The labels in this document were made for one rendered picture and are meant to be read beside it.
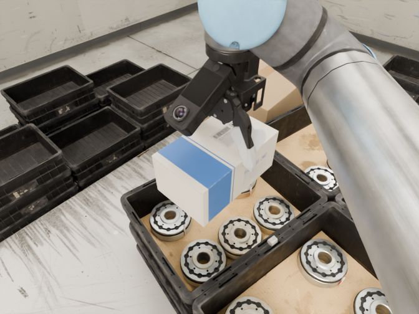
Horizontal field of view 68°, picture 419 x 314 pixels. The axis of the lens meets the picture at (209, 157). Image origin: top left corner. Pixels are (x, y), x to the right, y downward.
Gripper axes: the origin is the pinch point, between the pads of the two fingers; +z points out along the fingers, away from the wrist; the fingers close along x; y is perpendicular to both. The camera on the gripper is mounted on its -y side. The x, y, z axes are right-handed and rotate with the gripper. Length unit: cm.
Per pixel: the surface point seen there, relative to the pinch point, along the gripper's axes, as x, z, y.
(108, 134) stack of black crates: 105, 73, 28
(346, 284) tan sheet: -28.9, 28.3, 11.3
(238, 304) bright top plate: -14.9, 25.6, -9.2
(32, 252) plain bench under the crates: 39, 42, -33
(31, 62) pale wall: 283, 103, 53
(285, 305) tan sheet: -21.5, 28.4, -1.7
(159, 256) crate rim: 1.2, 18.5, -15.3
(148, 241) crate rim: 5.4, 18.5, -14.6
